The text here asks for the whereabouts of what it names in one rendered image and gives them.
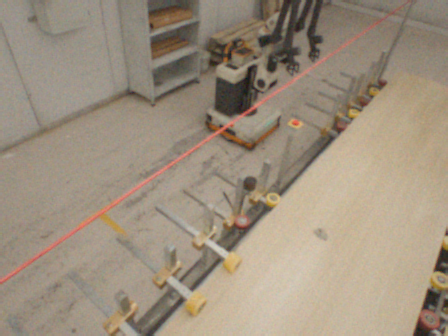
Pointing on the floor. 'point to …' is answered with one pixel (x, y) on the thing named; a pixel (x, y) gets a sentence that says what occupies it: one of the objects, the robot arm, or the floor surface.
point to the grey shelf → (132, 36)
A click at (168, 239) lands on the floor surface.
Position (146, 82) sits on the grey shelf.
